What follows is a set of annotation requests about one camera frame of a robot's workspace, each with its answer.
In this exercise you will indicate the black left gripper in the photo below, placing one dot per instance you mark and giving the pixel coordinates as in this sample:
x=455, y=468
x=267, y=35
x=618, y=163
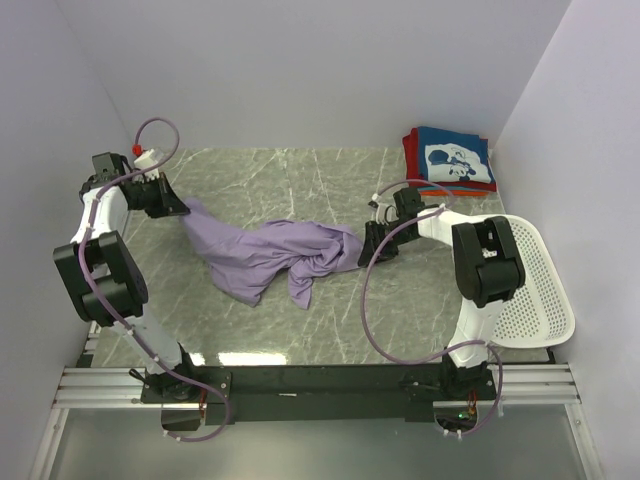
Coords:
x=169, y=203

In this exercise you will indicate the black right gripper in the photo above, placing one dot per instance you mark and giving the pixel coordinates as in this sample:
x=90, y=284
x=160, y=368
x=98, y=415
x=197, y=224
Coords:
x=373, y=239

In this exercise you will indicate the purple t shirt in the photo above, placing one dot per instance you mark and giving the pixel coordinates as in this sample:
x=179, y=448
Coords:
x=243, y=263

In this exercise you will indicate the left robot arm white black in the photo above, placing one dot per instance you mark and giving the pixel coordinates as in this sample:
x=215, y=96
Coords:
x=102, y=279

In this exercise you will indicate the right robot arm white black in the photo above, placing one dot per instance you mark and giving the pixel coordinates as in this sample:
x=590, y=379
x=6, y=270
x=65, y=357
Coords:
x=488, y=271

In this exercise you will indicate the orange folded t shirt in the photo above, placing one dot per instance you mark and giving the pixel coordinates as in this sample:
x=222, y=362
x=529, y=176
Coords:
x=456, y=192

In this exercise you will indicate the blue printed folded t shirt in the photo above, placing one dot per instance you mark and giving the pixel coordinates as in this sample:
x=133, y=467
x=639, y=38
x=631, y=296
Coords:
x=452, y=157

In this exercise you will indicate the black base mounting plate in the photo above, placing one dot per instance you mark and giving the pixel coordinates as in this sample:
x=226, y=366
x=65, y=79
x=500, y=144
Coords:
x=344, y=392

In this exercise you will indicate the white perforated plastic basket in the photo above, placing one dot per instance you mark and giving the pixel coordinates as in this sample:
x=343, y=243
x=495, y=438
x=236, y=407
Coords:
x=539, y=315

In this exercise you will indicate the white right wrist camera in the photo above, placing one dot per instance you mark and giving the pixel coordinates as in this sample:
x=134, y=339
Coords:
x=383, y=213

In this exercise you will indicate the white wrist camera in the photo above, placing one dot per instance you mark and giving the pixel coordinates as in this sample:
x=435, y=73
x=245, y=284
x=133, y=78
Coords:
x=383, y=213
x=145, y=159

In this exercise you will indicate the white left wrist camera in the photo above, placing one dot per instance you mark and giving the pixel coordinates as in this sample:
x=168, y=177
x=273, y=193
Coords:
x=145, y=159

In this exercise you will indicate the aluminium front rail frame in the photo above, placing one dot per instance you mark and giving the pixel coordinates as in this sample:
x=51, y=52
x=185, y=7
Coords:
x=113, y=388

